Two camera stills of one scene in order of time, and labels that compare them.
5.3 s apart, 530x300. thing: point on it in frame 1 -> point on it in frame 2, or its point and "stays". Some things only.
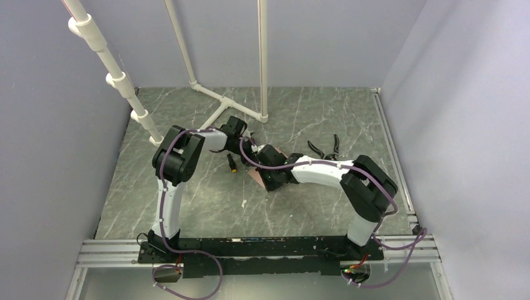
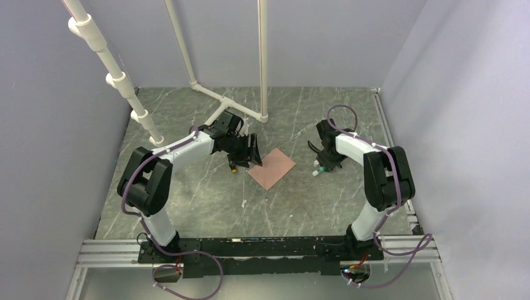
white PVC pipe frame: [81, 22] stays
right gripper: [269, 186] -> [329, 165]
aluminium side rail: [395, 156] stays
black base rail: [229, 257] stays
